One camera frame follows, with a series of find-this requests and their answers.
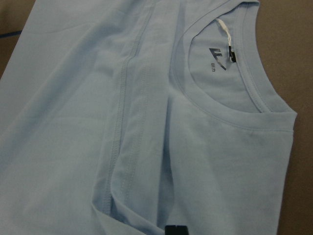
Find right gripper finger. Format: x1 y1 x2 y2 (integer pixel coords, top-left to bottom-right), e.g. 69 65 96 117
164 225 189 235

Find white garment tag string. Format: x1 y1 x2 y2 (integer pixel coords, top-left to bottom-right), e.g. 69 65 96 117
214 18 236 62

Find light blue t-shirt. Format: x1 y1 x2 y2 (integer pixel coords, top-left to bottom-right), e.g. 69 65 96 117
0 0 296 235

